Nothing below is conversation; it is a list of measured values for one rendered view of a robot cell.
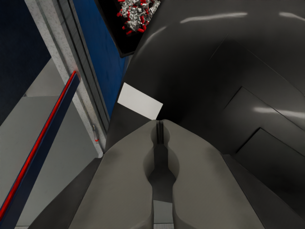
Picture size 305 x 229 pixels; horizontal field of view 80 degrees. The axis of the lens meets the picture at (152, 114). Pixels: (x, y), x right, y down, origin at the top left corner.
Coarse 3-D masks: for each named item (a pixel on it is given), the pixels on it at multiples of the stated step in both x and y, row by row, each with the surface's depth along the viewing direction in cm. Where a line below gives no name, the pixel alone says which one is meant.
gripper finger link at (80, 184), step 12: (84, 168) 8; (96, 168) 8; (72, 180) 8; (84, 180) 8; (60, 192) 7; (72, 192) 7; (84, 192) 7; (48, 204) 7; (60, 204) 7; (72, 204) 7; (48, 216) 6; (60, 216) 6; (72, 216) 6; (36, 228) 6; (48, 228) 6; (60, 228) 6
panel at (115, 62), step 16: (80, 0) 42; (80, 16) 42; (96, 16) 53; (96, 32) 53; (96, 48) 52; (112, 48) 71; (96, 64) 52; (112, 64) 70; (112, 80) 70; (112, 96) 69
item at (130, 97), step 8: (128, 88) 13; (120, 96) 14; (128, 96) 13; (136, 96) 13; (144, 96) 13; (128, 104) 14; (136, 104) 14; (144, 104) 13; (152, 104) 13; (160, 104) 13; (144, 112) 14; (152, 112) 13
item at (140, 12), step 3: (138, 6) 28; (141, 6) 28; (138, 9) 27; (141, 9) 27; (138, 12) 28; (141, 12) 28; (144, 12) 28; (141, 15) 28; (141, 18) 29; (141, 21) 29; (144, 21) 29
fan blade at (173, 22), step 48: (192, 0) 10; (240, 0) 10; (288, 0) 9; (144, 48) 12; (192, 48) 11; (240, 48) 10; (288, 48) 10; (192, 96) 12; (240, 96) 11; (288, 96) 10; (240, 144) 12; (288, 144) 11; (288, 192) 13
